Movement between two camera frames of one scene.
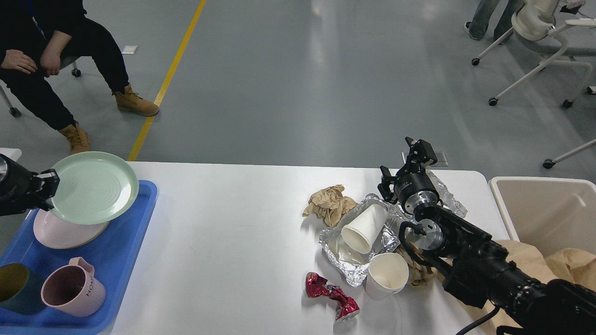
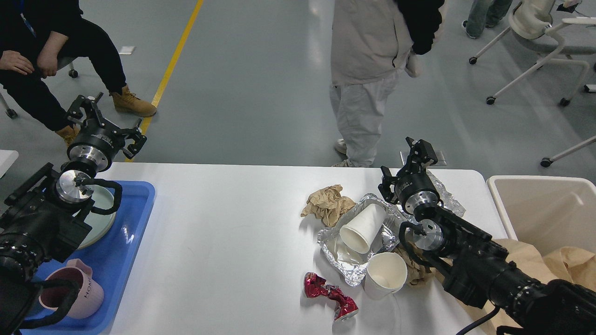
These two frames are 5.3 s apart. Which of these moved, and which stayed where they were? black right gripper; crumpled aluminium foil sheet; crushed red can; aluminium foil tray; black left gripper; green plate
Moved: black left gripper; green plate
Stayed: black right gripper; crushed red can; crumpled aluminium foil sheet; aluminium foil tray
